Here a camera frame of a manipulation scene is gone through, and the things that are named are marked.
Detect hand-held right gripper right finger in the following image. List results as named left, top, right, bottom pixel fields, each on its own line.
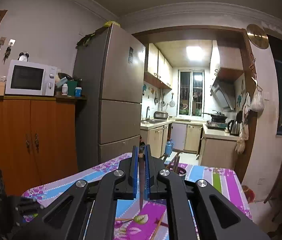
left=145, top=144, right=269, bottom=240

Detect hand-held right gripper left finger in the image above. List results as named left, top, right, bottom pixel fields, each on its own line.
left=14, top=145, right=140, bottom=240

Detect blue perforated utensil holder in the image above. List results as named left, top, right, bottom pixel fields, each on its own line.
left=166, top=164, right=188, bottom=180

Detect blue water bottle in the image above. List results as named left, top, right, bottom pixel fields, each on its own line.
left=165, top=139, right=174, bottom=155

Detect colourful floral tablecloth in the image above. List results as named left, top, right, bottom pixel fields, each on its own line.
left=21, top=152, right=252, bottom=240

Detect orange wooden cabinet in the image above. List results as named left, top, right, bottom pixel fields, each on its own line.
left=0, top=95, right=88, bottom=198

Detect kitchen base cabinets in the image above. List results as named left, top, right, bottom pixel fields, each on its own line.
left=140, top=120, right=239, bottom=167

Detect gas stove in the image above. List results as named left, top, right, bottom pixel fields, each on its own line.
left=206, top=121, right=227, bottom=130

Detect black wok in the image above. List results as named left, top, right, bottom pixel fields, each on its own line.
left=203, top=110, right=227, bottom=122

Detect barred kitchen window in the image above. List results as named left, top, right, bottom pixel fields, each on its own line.
left=178, top=69, right=205, bottom=117

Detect steel electric kettle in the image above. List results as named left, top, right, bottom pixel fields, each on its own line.
left=227, top=119, right=241, bottom=136

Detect hanging beige cloth bag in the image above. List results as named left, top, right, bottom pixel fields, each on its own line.
left=235, top=124, right=249, bottom=155

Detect red pot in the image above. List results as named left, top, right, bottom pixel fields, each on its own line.
left=242, top=185, right=255, bottom=203

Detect grey three-door refrigerator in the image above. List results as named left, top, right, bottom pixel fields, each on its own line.
left=72, top=24, right=146, bottom=173

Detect green cup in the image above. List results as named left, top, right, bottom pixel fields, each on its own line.
left=67, top=80, right=78, bottom=97

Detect steel range hood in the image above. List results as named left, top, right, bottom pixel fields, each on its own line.
left=210, top=79, right=236, bottom=110

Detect pale blue tissue pack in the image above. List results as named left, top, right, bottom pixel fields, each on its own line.
left=55, top=77, right=68, bottom=88

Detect white microwave oven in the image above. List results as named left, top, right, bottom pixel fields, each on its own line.
left=5, top=59, right=58, bottom=97

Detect hanging white plastic bag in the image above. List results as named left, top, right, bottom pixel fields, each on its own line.
left=249, top=85, right=265, bottom=112

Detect dark green cloth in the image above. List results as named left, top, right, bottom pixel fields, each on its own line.
left=76, top=29, right=104, bottom=47

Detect kitchen wall cabinets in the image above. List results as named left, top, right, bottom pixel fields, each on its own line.
left=143, top=42, right=173, bottom=90

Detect gold round wall clock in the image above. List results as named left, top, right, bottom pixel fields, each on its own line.
left=246, top=24, right=269, bottom=49

